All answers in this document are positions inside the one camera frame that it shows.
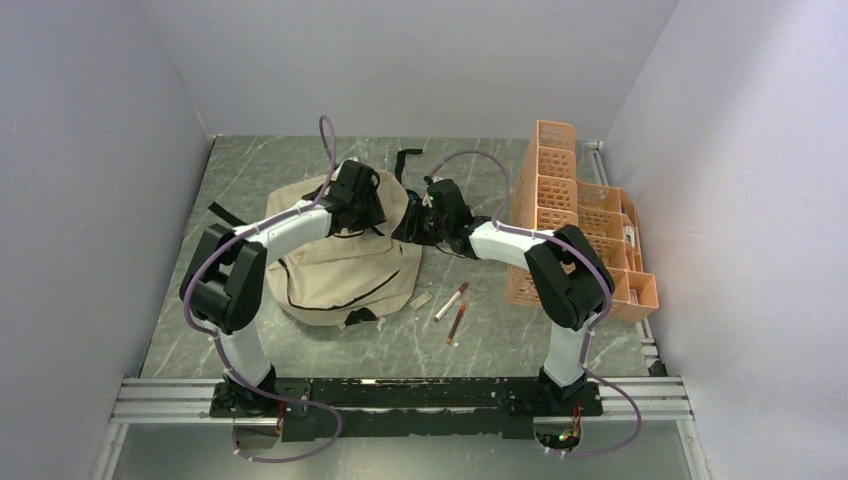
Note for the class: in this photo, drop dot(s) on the small beige eraser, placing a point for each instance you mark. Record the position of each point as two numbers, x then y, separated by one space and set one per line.
421 300

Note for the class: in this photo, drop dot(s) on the red pen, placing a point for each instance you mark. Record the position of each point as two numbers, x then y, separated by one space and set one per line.
456 322

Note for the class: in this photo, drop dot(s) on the beige canvas backpack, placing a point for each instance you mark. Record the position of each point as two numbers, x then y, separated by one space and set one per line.
343 280

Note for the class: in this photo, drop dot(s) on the orange plastic file organizer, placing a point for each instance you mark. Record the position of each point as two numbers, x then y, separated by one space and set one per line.
548 195

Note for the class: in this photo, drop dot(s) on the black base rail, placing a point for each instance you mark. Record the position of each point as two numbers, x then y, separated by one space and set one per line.
318 408

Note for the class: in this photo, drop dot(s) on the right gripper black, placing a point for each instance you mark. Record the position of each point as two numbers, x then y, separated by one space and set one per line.
408 229

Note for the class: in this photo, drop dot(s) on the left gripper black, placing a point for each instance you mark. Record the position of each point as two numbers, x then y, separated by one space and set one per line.
376 214

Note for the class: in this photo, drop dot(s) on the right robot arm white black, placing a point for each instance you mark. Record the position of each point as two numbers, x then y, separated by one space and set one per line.
574 287

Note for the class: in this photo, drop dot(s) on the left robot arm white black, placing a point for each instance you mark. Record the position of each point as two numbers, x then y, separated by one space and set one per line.
223 287

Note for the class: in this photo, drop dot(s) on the white red marker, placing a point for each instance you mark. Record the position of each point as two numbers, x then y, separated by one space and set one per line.
450 302

